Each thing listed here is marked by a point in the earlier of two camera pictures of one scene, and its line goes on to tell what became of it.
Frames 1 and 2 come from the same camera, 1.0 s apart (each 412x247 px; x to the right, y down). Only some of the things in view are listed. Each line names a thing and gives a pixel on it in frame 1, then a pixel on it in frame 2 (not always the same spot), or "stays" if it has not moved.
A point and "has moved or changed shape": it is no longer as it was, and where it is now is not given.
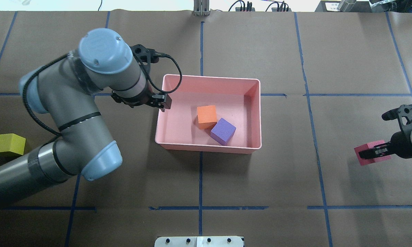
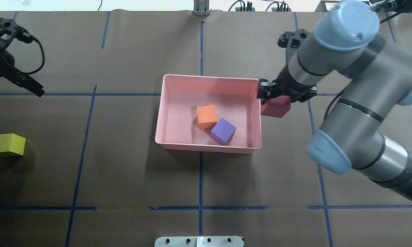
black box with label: x=332 y=6 stays
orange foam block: x=207 y=116 stays
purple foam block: x=223 y=131 stays
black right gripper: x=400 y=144 → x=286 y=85
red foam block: x=363 y=161 has moved or changed shape
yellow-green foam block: x=8 y=142 stays
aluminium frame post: x=201 y=8 stays
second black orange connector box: x=275 y=9 stays
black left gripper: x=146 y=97 → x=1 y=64
